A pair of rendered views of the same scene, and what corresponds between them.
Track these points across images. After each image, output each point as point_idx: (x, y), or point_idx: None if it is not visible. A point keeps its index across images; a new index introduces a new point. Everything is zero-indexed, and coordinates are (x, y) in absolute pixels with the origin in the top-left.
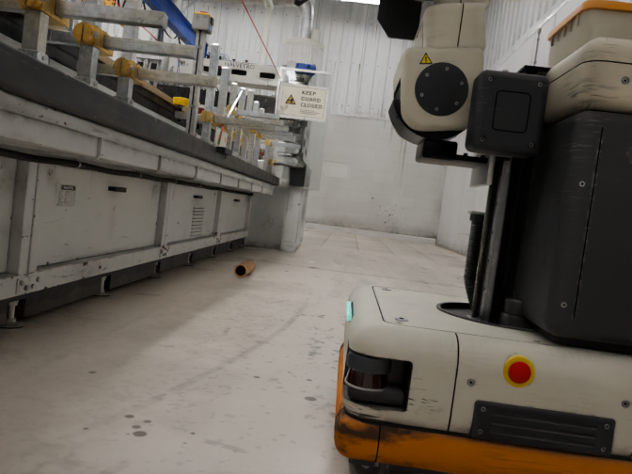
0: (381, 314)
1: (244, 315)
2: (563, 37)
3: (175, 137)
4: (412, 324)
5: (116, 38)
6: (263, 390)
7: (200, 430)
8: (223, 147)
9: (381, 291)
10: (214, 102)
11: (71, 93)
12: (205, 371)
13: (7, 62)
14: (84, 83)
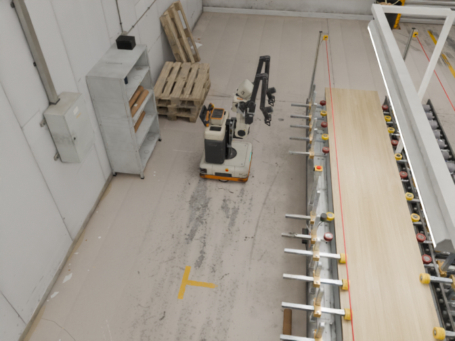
0: (247, 148)
1: (272, 228)
2: (223, 116)
3: (306, 185)
4: (244, 143)
5: (307, 137)
6: (261, 178)
7: (269, 165)
8: (303, 228)
9: (243, 162)
10: None
11: (306, 141)
12: (273, 183)
13: (306, 128)
14: (307, 141)
